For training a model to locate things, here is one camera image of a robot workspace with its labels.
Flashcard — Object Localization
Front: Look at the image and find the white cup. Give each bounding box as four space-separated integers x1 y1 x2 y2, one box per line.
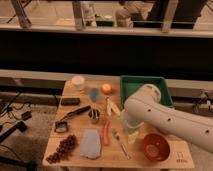
71 75 85 90

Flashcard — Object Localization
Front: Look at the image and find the orange fruit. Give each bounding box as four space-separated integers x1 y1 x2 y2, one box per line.
101 83 112 94

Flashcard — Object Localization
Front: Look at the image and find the bunch of red grapes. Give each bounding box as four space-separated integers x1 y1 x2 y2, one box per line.
46 135 77 164

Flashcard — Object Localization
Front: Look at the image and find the black handled knife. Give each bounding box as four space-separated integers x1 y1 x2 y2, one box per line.
60 105 91 121

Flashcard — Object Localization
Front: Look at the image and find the small black square container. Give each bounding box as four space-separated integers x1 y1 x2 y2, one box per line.
55 121 68 133

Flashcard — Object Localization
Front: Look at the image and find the metal fork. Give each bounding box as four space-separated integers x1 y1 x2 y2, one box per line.
111 129 132 161

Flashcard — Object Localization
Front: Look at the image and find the red bowl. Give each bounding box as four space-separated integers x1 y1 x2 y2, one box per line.
142 133 170 162

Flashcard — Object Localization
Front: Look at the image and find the green plastic tray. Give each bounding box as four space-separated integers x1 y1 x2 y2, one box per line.
120 75 173 107

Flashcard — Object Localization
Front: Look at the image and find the orange carrot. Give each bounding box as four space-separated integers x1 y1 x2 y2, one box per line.
103 121 110 145

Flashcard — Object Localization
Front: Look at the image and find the light blue towel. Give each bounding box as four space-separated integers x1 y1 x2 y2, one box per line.
80 129 101 159

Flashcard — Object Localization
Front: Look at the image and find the black rectangular block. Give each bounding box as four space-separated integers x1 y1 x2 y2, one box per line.
61 98 80 106

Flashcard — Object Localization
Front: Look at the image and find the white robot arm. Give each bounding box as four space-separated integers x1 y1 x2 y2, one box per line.
121 84 213 153

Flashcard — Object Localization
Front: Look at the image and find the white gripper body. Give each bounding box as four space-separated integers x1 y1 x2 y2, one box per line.
120 109 143 144

